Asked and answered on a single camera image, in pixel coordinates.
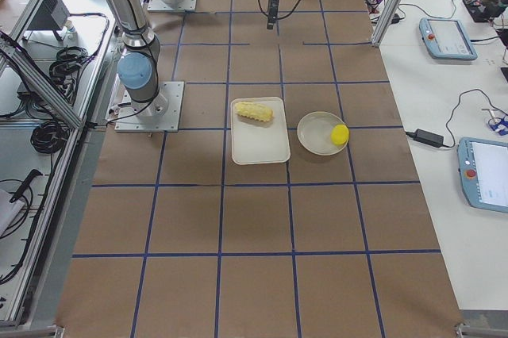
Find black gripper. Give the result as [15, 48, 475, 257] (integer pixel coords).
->
[267, 0, 279, 29]

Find beige round plate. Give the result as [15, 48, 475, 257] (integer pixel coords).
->
[297, 111, 346, 156]

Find white rectangular tray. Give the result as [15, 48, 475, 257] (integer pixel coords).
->
[230, 97, 291, 165]

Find yellow ball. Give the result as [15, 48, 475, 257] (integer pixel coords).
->
[330, 124, 349, 145]

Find far blue teach pendant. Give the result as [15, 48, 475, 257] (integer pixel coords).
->
[418, 17, 477, 61]

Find blue teach pendant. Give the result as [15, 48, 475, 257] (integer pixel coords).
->
[418, 17, 477, 61]
[457, 137, 507, 213]

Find black power adapter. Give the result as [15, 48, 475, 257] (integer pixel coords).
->
[405, 129, 444, 148]

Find grey control box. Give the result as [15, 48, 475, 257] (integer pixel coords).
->
[28, 0, 70, 41]

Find near blue teach pendant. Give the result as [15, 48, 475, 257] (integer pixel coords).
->
[457, 137, 507, 213]

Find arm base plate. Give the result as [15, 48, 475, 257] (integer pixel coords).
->
[147, 0, 197, 13]
[114, 81, 185, 133]

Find blue lanyard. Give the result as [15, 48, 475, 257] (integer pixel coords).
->
[482, 107, 508, 134]

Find black coiled cables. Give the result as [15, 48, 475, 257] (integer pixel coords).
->
[30, 46, 94, 155]

